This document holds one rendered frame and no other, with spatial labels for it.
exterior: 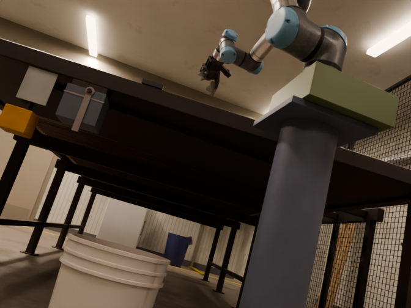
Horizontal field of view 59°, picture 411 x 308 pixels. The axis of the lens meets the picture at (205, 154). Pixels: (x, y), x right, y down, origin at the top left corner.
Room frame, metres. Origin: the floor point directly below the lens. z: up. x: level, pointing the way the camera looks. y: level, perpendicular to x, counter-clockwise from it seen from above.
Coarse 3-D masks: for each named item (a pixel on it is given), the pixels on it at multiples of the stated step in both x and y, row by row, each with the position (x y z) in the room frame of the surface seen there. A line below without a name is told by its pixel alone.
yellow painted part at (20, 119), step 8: (8, 104) 1.14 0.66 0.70; (24, 104) 1.18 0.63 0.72; (32, 104) 1.20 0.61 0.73; (8, 112) 1.14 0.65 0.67; (16, 112) 1.14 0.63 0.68; (24, 112) 1.15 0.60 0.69; (32, 112) 1.15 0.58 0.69; (0, 120) 1.14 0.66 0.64; (8, 120) 1.14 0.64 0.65; (16, 120) 1.14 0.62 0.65; (24, 120) 1.15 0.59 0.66; (32, 120) 1.18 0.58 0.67; (8, 128) 1.15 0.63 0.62; (16, 128) 1.15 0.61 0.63; (24, 128) 1.15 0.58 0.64; (32, 128) 1.20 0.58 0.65; (24, 136) 1.20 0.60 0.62
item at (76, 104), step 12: (72, 84) 1.16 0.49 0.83; (84, 84) 1.17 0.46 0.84; (72, 96) 1.16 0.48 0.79; (84, 96) 1.15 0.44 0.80; (96, 96) 1.16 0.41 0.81; (108, 96) 1.23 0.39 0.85; (60, 108) 1.16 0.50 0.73; (72, 108) 1.16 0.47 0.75; (84, 108) 1.16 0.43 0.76; (96, 108) 1.16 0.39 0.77; (60, 120) 1.23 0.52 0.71; (72, 120) 1.17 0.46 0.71; (84, 120) 1.16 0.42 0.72; (96, 120) 1.17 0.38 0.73; (96, 132) 1.24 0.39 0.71
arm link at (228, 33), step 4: (224, 32) 1.54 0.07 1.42; (228, 32) 1.53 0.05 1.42; (232, 32) 1.55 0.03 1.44; (224, 36) 1.54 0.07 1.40; (228, 36) 1.54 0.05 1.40; (232, 36) 1.53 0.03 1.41; (236, 36) 1.54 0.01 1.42; (220, 40) 1.57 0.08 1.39; (232, 40) 1.54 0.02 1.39; (236, 40) 1.56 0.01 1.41; (216, 48) 1.62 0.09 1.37
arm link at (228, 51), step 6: (222, 42) 1.54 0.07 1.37; (228, 42) 1.52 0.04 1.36; (222, 48) 1.51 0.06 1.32; (228, 48) 1.49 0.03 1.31; (234, 48) 1.51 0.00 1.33; (222, 54) 1.50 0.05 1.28; (228, 54) 1.50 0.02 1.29; (234, 54) 1.50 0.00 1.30; (240, 54) 1.52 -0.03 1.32; (222, 60) 1.53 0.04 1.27; (228, 60) 1.52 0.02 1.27; (234, 60) 1.52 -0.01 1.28; (240, 60) 1.54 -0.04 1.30
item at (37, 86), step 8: (32, 72) 1.17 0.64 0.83; (40, 72) 1.17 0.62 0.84; (48, 72) 1.17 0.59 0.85; (24, 80) 1.17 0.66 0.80; (32, 80) 1.17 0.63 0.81; (40, 80) 1.17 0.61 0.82; (48, 80) 1.17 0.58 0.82; (24, 88) 1.17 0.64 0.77; (32, 88) 1.17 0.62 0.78; (40, 88) 1.17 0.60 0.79; (48, 88) 1.17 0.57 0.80; (16, 96) 1.17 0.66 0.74; (24, 96) 1.17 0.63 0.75; (32, 96) 1.17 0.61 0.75; (40, 96) 1.17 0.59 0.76; (48, 96) 1.18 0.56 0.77
